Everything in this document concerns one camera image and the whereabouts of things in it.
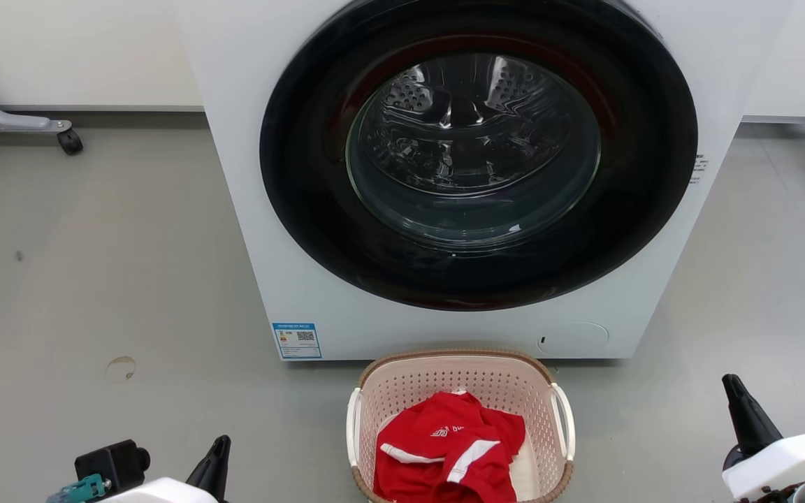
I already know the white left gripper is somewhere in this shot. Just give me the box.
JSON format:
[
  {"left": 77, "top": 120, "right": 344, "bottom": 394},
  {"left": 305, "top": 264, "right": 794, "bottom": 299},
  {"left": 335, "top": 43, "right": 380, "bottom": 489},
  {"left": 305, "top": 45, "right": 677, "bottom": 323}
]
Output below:
[{"left": 99, "top": 435, "right": 232, "bottom": 503}]

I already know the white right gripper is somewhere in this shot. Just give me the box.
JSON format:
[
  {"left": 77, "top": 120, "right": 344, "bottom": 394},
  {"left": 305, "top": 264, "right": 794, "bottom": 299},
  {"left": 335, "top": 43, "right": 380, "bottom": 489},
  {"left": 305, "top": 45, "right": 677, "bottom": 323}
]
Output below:
[{"left": 722, "top": 374, "right": 805, "bottom": 503}]

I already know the beige perforated laundry basket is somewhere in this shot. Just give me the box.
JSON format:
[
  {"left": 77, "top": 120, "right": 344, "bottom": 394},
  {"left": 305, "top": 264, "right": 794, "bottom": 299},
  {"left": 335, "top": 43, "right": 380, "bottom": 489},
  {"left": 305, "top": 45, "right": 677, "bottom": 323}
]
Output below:
[{"left": 346, "top": 349, "right": 576, "bottom": 503}]

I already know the teal connector plug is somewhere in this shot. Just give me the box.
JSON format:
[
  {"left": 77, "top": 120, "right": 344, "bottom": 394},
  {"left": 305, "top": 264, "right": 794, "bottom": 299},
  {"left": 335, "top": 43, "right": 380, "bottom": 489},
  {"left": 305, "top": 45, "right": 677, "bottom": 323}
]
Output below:
[{"left": 46, "top": 474, "right": 113, "bottom": 503}]

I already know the blue energy label sticker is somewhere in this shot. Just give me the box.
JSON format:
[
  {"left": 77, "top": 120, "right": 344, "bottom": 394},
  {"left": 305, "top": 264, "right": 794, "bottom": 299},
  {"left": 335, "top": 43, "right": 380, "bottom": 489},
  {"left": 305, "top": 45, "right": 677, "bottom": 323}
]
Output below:
[{"left": 272, "top": 322, "right": 323, "bottom": 360}]

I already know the red garment with white stripes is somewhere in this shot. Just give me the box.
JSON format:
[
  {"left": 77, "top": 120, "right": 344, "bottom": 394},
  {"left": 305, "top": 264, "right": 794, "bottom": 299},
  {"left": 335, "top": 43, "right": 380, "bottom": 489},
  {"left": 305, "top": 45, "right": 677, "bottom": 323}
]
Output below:
[{"left": 373, "top": 391, "right": 526, "bottom": 503}]

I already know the round white filter cover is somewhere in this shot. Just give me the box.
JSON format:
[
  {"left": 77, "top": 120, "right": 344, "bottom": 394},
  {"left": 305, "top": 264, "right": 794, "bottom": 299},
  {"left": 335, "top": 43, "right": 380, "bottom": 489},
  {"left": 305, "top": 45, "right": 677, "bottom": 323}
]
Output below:
[{"left": 537, "top": 322, "right": 610, "bottom": 355}]

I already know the white front-load washing machine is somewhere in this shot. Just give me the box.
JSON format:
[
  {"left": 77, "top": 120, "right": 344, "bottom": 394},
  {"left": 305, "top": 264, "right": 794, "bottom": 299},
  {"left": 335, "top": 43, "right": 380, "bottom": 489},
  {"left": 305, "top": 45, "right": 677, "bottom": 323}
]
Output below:
[{"left": 179, "top": 0, "right": 795, "bottom": 362}]

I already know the round black washing machine door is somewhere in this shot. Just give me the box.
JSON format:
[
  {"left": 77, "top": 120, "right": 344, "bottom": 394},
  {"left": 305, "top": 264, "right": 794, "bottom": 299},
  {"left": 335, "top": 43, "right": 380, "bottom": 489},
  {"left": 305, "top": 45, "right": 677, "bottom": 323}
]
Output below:
[{"left": 259, "top": 0, "right": 699, "bottom": 312}]

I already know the white partition panel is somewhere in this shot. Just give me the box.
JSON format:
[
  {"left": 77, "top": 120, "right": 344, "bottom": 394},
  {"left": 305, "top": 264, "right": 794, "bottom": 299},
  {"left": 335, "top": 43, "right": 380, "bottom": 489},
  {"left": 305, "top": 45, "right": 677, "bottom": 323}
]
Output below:
[
  {"left": 744, "top": 0, "right": 805, "bottom": 124},
  {"left": 0, "top": 0, "right": 205, "bottom": 112}
]

